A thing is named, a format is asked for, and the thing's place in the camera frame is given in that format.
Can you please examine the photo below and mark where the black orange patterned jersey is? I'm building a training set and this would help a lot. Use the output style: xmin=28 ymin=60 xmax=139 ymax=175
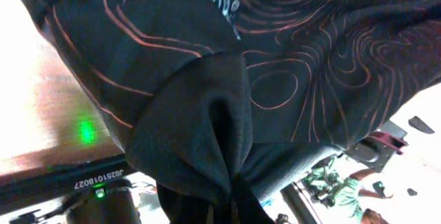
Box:
xmin=21 ymin=0 xmax=440 ymax=223

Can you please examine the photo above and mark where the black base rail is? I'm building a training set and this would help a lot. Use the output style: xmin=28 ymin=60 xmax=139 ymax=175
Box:
xmin=1 ymin=154 xmax=136 ymax=215

